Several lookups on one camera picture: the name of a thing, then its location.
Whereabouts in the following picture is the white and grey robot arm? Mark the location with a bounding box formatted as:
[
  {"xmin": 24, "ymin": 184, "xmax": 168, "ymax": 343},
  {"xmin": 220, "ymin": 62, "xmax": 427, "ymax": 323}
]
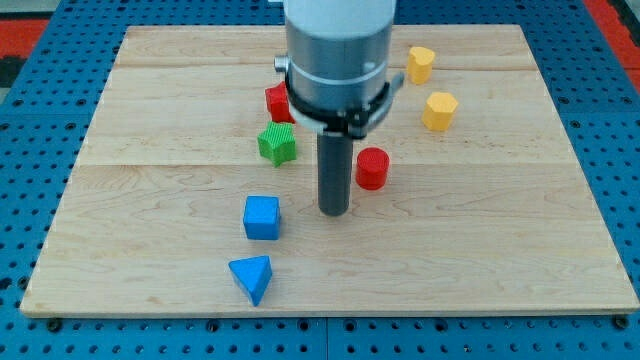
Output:
[{"xmin": 283, "ymin": 0, "xmax": 396, "ymax": 113}]

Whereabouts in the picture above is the green star block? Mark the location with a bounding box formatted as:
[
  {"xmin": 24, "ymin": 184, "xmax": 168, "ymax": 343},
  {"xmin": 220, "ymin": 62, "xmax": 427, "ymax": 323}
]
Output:
[{"xmin": 257, "ymin": 122, "xmax": 297, "ymax": 167}]

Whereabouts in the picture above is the red cylinder block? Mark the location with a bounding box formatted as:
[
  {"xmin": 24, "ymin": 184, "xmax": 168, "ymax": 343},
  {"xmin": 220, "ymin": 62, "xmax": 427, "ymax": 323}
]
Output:
[{"xmin": 356, "ymin": 147, "xmax": 390, "ymax": 190}]

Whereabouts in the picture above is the blue triangle block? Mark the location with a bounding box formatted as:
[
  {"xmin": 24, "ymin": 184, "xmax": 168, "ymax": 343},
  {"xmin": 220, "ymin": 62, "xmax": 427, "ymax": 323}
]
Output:
[{"xmin": 228, "ymin": 255, "xmax": 272, "ymax": 307}]

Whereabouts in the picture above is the yellow heart block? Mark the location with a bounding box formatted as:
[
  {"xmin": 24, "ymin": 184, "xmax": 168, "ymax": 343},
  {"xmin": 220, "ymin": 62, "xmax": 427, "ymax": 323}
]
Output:
[{"xmin": 407, "ymin": 46, "xmax": 435, "ymax": 85}]

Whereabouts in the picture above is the yellow hexagon block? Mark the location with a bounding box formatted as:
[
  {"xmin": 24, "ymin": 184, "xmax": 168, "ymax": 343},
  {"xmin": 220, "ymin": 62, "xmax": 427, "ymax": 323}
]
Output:
[{"xmin": 421, "ymin": 92, "xmax": 459, "ymax": 131}]

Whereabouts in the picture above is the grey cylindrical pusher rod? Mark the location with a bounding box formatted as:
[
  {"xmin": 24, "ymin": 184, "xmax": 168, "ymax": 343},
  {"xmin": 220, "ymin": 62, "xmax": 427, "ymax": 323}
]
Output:
[{"xmin": 317, "ymin": 135, "xmax": 353, "ymax": 216}]

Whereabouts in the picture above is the black clamp ring with bracket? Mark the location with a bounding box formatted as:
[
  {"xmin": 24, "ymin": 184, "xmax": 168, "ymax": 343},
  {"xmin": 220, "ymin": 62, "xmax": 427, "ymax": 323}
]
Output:
[{"xmin": 282, "ymin": 71, "xmax": 406, "ymax": 140}]

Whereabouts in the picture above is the blue cube block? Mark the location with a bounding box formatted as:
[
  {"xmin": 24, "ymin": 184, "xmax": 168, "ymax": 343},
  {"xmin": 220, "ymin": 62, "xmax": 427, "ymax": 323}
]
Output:
[{"xmin": 243, "ymin": 195, "xmax": 281, "ymax": 240}]

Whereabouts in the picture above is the light wooden board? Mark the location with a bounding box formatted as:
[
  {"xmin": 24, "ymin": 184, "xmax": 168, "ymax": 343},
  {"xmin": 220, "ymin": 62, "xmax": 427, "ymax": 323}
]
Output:
[{"xmin": 20, "ymin": 25, "xmax": 639, "ymax": 319}]

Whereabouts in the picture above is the red star block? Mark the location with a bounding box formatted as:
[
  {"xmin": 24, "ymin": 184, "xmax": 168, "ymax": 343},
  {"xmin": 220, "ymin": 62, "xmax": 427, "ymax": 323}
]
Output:
[{"xmin": 265, "ymin": 82, "xmax": 295, "ymax": 124}]

